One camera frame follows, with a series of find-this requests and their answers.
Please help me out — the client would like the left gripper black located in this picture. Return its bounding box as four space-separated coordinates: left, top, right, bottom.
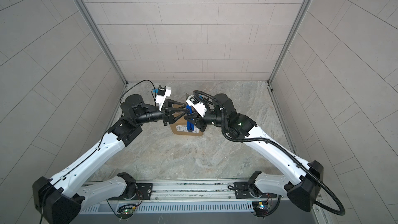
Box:
132 101 186 130

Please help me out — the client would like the blue utility knife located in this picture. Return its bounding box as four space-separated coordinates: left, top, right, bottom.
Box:
186 105 195 132

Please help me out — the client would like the brown cardboard express box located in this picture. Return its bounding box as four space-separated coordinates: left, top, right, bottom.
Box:
170 106 203 136

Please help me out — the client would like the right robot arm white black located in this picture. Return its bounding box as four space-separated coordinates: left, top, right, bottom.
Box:
185 92 323 212

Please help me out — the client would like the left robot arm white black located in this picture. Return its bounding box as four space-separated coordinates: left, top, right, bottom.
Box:
32 94 189 224

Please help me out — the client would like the white ventilation grille strip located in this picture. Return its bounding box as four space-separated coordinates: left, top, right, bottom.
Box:
81 201 254 215

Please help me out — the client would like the right green circuit board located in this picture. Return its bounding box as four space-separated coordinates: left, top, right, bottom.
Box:
252 201 269 217

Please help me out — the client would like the green circuit board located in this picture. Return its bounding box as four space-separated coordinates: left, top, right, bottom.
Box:
118 204 137 215
252 201 269 217

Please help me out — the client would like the left green circuit board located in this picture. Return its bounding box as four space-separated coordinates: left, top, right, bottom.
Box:
118 204 137 215

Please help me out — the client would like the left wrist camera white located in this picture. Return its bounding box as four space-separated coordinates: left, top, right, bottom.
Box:
152 85 172 111

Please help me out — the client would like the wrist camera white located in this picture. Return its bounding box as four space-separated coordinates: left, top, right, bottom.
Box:
152 85 172 111
186 95 207 118

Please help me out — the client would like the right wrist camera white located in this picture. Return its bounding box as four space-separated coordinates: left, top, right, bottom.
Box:
186 95 207 118

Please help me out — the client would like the black corrugated cable conduit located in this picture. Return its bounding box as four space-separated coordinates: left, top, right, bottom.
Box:
192 90 346 217

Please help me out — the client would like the aluminium mounting rail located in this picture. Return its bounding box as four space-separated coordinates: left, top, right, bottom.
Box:
63 178 321 204

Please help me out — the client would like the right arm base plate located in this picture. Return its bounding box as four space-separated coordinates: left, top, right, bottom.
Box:
229 181 278 200

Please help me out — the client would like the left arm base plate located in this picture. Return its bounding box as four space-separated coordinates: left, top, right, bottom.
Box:
109 183 153 201

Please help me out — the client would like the left aluminium corner post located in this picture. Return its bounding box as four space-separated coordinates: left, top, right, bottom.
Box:
73 0 127 85

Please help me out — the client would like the aluminium corner post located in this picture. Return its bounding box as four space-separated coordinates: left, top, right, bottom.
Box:
268 0 312 86
73 0 127 85

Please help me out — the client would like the right aluminium corner post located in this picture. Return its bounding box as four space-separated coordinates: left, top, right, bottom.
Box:
268 0 312 86

